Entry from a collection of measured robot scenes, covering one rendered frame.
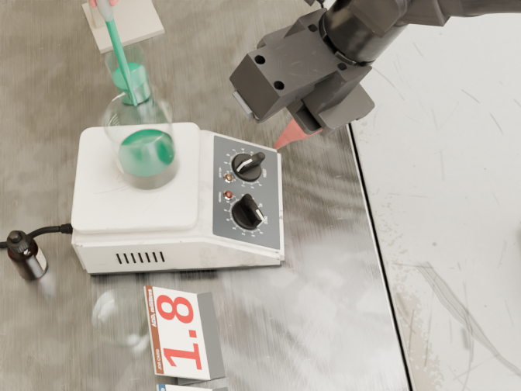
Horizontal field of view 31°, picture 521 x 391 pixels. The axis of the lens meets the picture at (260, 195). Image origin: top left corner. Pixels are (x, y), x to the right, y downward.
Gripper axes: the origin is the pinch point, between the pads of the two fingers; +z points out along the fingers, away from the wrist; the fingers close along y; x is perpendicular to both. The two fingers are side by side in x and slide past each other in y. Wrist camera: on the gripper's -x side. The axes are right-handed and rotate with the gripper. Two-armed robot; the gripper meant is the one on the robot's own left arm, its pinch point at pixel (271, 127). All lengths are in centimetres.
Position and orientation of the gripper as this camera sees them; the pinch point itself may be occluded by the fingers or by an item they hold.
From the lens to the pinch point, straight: 87.9
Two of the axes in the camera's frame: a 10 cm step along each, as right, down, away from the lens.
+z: -4.5, 4.7, 7.6
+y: 5.8, 8.0, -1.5
